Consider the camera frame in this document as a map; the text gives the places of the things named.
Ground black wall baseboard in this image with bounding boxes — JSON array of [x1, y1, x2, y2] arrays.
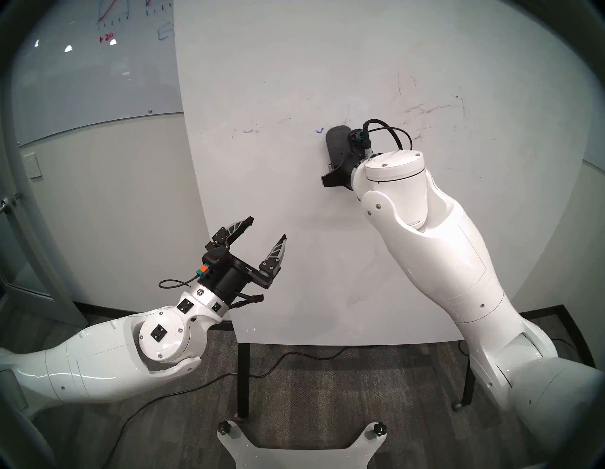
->
[[518, 305, 597, 367], [71, 300, 233, 331]]

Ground grey whiteboard eraser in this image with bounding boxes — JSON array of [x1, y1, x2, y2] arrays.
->
[[325, 126, 353, 171]]

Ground large white freestanding whiteboard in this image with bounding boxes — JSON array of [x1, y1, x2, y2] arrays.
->
[[173, 0, 603, 348]]

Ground black whiteboard stand leg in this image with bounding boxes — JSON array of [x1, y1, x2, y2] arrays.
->
[[453, 340, 475, 411], [236, 343, 251, 419]]

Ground thin black floor cable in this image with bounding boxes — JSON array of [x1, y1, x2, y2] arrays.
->
[[551, 337, 589, 365]]

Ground long black floor cable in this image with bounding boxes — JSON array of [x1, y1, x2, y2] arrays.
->
[[99, 347, 353, 469]]

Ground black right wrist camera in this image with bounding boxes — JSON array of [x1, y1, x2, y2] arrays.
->
[[347, 130, 374, 159]]

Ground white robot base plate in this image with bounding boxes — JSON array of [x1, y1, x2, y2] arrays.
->
[[216, 421, 388, 469]]

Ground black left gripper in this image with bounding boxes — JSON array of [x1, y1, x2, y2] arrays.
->
[[205, 216, 288, 310]]

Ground wall glass board with graphs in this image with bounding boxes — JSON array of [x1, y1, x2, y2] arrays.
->
[[9, 0, 183, 147]]

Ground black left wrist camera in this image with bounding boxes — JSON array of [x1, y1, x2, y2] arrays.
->
[[201, 248, 232, 280]]

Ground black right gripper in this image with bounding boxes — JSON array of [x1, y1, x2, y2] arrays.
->
[[320, 154, 367, 191]]

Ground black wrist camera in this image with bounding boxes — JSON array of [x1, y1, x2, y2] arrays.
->
[[347, 130, 374, 159], [201, 248, 232, 280]]

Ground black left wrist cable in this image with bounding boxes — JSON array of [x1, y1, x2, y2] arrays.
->
[[158, 272, 204, 290]]

